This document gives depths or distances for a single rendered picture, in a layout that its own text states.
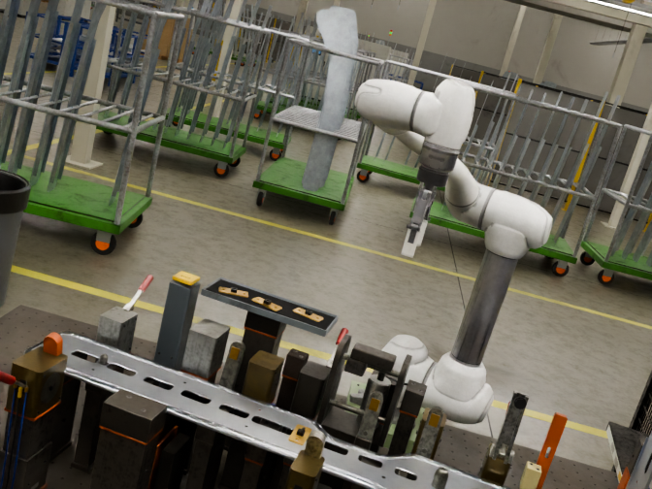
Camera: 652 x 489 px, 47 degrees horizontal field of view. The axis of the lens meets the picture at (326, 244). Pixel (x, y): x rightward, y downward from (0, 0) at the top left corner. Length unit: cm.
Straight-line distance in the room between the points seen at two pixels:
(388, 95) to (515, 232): 66
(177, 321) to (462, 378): 90
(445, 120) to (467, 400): 100
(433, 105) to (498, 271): 70
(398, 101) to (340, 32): 628
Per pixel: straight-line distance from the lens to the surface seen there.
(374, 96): 184
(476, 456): 267
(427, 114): 180
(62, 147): 594
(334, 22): 810
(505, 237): 227
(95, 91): 813
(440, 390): 245
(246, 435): 179
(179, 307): 218
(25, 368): 179
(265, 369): 193
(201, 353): 198
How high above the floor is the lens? 191
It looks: 15 degrees down
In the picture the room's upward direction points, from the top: 15 degrees clockwise
